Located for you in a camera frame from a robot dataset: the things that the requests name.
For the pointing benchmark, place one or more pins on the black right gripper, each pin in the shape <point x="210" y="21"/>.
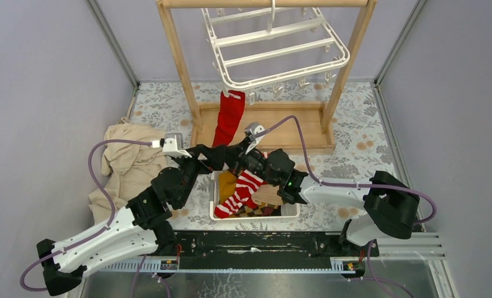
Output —
<point x="236" y="157"/>

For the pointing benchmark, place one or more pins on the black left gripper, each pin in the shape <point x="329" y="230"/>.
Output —
<point x="215" y="158"/>

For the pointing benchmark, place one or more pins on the red white striped sock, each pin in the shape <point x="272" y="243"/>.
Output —
<point x="246" y="185"/>

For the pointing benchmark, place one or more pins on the beige sock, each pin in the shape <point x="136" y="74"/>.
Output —
<point x="267" y="194"/>

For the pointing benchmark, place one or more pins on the mustard yellow sock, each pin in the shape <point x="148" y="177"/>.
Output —
<point x="226" y="186"/>

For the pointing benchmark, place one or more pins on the white plastic basket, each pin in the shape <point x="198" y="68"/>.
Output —
<point x="288" y="211"/>

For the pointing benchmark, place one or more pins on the wooden hanger stand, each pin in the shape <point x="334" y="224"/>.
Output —
<point x="296" y="124"/>

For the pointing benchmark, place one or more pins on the plain red sock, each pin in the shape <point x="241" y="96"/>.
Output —
<point x="229" y="117"/>

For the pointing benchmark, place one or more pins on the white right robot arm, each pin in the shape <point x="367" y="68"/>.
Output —
<point x="390" y="206"/>

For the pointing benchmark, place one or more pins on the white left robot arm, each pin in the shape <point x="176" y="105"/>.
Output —
<point x="140" y="227"/>

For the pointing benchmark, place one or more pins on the white plastic clip hanger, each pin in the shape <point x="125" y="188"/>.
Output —
<point x="265" y="47"/>

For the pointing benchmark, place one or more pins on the beige crumpled cloth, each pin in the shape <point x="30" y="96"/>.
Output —
<point x="130" y="167"/>

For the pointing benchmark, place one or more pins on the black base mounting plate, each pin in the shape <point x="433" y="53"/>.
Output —
<point x="215" y="250"/>

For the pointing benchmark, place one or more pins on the floral patterned table mat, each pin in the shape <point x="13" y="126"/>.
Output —
<point x="361" y="150"/>

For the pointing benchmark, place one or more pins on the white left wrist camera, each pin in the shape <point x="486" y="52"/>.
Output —
<point x="172" y="145"/>

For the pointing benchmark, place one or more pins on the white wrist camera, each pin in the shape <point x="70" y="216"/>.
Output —
<point x="172" y="145"/>
<point x="253" y="133"/>

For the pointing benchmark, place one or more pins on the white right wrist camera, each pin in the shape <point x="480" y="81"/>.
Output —
<point x="253" y="133"/>

